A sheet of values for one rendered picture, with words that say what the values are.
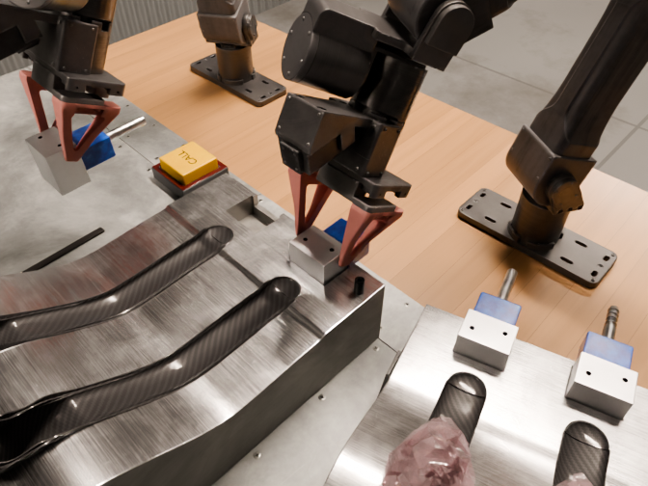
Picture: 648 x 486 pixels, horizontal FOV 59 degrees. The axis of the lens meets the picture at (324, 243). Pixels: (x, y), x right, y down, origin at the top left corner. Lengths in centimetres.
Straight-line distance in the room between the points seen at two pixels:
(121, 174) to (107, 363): 42
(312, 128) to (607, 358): 35
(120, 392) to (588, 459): 40
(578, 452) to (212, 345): 34
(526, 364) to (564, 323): 14
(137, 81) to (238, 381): 74
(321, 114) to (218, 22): 56
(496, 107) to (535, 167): 196
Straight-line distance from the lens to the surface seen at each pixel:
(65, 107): 64
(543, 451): 55
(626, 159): 251
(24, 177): 96
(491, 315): 60
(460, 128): 98
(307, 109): 47
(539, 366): 60
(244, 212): 69
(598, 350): 61
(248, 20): 100
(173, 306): 59
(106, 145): 71
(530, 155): 69
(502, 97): 272
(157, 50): 124
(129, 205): 84
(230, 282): 59
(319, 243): 58
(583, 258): 78
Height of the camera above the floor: 133
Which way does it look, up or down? 45 degrees down
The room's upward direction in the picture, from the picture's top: straight up
